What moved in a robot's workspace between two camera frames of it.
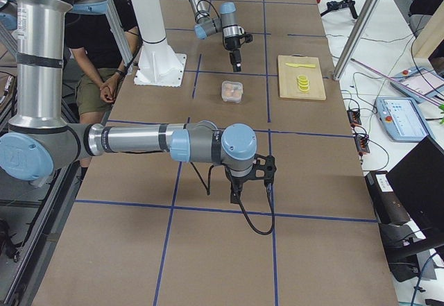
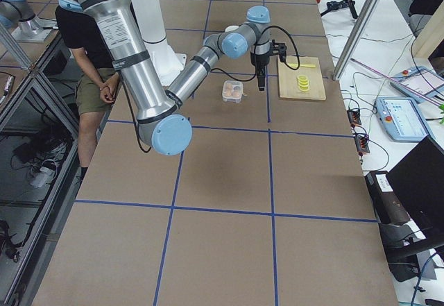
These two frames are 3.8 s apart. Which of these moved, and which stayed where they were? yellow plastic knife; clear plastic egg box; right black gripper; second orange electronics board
Moved: right black gripper
Stayed: second orange electronics board; yellow plastic knife; clear plastic egg box
